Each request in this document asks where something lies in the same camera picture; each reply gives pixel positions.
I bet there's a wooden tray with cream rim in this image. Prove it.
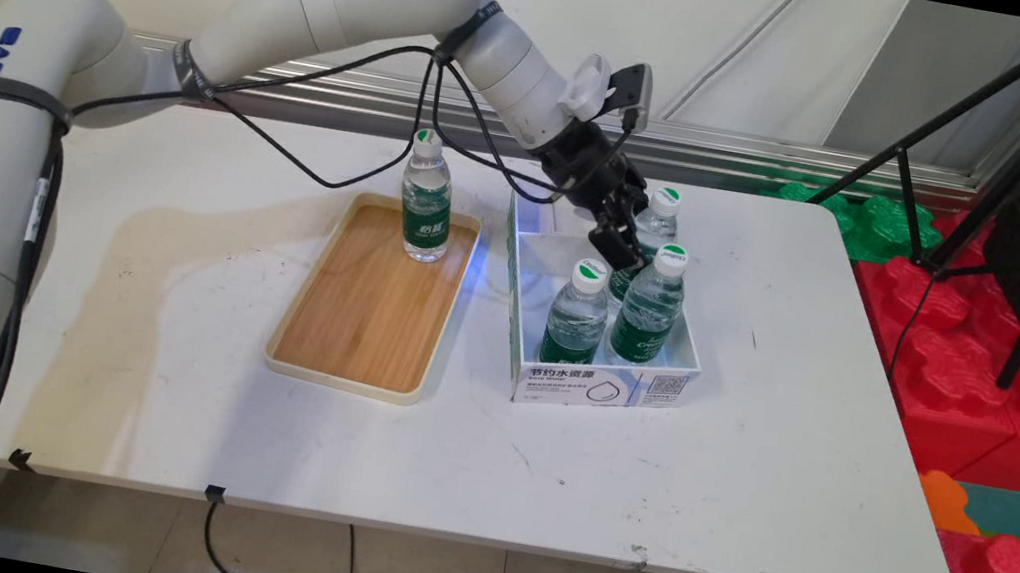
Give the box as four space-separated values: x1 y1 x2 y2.
259 181 487 414

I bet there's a white tissue box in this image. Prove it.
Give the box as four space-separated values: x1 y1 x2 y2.
538 186 610 242

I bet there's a large red foam block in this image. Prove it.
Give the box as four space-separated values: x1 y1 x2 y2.
822 196 1020 493

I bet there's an orange foam piece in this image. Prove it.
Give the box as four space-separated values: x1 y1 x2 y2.
911 467 989 539

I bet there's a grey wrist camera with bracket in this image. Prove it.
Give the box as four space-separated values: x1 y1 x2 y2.
559 50 659 137

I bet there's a black strap on arm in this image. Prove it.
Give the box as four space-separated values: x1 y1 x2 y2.
432 0 506 75
0 77 81 138
165 36 226 105

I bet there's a green foam block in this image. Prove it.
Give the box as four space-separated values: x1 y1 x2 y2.
748 175 948 276

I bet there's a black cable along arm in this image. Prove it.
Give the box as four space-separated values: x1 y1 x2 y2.
0 0 650 573

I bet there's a green label water bottle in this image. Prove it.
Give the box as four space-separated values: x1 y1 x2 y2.
538 253 618 373
390 125 467 267
606 180 687 309
606 237 694 371

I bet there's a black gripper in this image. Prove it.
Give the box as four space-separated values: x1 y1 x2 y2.
522 115 665 277

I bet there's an aluminium wall rail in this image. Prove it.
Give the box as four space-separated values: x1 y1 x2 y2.
0 8 987 229

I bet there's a white printed cardboard box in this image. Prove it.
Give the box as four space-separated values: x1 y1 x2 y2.
480 166 729 430

